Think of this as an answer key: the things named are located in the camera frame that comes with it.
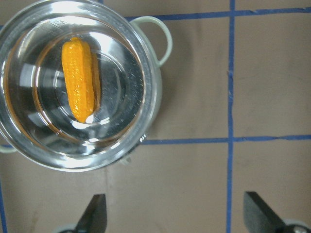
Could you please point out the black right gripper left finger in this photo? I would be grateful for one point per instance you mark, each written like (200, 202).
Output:
(94, 218)

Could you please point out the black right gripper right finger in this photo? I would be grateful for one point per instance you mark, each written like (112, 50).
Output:
(260, 218)

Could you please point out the yellow toy corn cob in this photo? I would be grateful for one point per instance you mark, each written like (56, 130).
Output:
(82, 79)

